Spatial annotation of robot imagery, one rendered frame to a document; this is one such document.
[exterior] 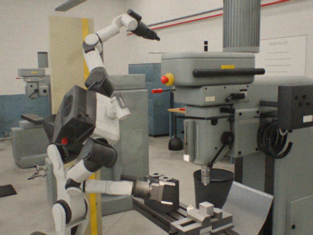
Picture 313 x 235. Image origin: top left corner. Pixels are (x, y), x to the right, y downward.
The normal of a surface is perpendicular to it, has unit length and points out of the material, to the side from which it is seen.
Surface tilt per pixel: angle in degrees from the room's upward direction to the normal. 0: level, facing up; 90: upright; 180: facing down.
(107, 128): 57
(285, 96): 90
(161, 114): 90
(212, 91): 90
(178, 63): 90
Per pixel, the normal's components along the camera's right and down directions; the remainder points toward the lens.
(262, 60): -0.85, 0.09
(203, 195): -0.62, 0.18
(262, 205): -0.76, -0.38
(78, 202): 0.78, -0.10
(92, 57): -0.07, -0.43
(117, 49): 0.53, 0.11
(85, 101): 0.66, -0.47
